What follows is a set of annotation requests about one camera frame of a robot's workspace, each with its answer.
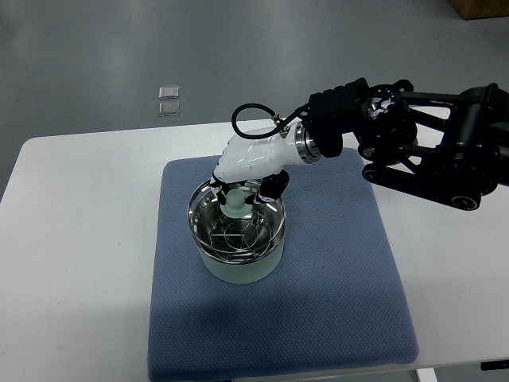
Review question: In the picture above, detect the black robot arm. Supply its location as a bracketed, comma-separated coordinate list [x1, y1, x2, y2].
[301, 78, 508, 211]

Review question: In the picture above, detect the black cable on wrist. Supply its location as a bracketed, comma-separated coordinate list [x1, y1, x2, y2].
[231, 103, 311, 140]

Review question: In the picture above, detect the upper metal floor plate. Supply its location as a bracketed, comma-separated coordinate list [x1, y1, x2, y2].
[158, 85, 180, 99]

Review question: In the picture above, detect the mint green pot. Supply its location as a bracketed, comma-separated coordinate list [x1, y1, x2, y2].
[189, 205, 286, 284]

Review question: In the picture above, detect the brown cardboard box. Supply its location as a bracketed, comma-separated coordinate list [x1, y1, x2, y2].
[449, 0, 508, 20]

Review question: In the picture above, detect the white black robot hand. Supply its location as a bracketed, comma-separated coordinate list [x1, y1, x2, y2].
[210, 122, 321, 205]

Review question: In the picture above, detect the glass lid with green knob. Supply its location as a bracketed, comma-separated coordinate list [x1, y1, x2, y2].
[187, 181, 286, 266]

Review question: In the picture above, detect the blue quilted mat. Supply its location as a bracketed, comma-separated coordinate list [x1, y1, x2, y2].
[148, 149, 419, 381]

